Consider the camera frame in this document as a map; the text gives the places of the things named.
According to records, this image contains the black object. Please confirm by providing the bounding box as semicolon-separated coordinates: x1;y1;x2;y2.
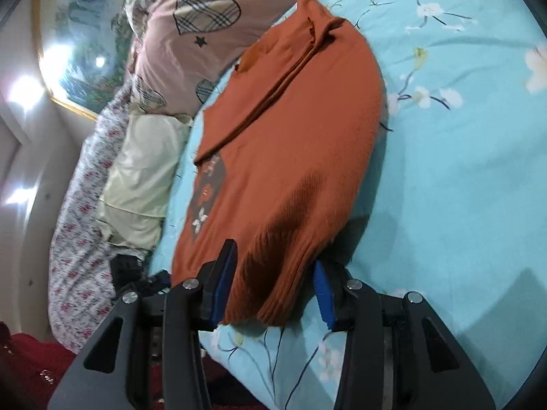
109;254;148;302

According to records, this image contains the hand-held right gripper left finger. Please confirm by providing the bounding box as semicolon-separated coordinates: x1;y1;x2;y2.
48;239;238;410

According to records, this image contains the white red floral blanket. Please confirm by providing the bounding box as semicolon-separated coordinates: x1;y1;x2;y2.
48;79;148;355

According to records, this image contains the pale yellow pillow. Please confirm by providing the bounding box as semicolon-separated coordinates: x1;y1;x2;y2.
97;107;194;252

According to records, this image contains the dark red cloth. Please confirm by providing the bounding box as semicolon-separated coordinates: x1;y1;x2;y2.
0;320;80;410

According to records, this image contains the light blue floral bed sheet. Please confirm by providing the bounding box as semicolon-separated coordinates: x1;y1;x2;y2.
147;0;547;410

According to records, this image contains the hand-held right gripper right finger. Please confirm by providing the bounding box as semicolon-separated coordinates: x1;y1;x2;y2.
313;260;497;410

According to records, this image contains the orange knit sweater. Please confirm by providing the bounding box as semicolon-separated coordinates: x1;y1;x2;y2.
171;0;383;327

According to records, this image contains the framed landscape wall picture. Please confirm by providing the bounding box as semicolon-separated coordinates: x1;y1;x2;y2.
33;0;148;121

